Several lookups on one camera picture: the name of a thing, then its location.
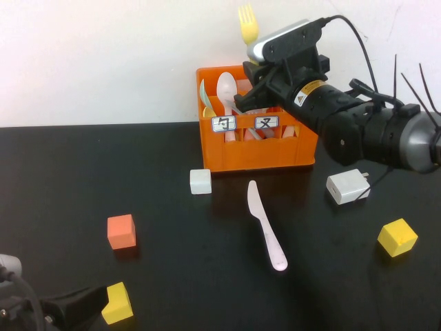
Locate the white usb wall charger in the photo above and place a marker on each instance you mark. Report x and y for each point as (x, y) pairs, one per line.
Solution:
(344, 188)

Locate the white cube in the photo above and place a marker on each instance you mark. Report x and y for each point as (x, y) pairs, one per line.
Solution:
(200, 181)

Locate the pink plastic spoon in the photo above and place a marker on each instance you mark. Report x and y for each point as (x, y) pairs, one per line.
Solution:
(226, 86)

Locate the yellow plastic spoon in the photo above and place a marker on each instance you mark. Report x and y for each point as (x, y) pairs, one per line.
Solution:
(208, 113)

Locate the white spoon character label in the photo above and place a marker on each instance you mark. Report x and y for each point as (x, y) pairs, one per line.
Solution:
(224, 124)

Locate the pink plastic knife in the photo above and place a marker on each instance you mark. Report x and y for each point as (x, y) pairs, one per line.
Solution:
(265, 227)

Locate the yellow cube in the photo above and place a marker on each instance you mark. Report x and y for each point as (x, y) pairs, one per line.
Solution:
(120, 307)
(397, 238)

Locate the yellow plastic fork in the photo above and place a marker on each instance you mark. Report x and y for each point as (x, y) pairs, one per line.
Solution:
(248, 31)

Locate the pale green plastic spoon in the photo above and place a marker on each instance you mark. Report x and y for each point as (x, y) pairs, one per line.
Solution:
(203, 94)

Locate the orange cube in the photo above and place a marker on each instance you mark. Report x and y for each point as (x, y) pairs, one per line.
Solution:
(121, 232)

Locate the black zip tie tail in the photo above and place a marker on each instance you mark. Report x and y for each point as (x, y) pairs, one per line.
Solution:
(428, 86)
(395, 76)
(417, 91)

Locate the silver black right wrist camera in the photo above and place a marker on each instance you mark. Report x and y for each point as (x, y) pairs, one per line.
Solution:
(289, 41)

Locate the orange plastic cutlery holder crate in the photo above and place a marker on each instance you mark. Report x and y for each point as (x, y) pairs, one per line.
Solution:
(258, 155)

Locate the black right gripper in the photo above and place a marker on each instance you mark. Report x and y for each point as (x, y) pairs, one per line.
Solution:
(306, 103)

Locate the white fork character label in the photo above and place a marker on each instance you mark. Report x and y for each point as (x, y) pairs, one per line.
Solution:
(266, 123)

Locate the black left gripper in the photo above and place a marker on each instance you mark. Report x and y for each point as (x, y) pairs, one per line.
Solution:
(55, 312)

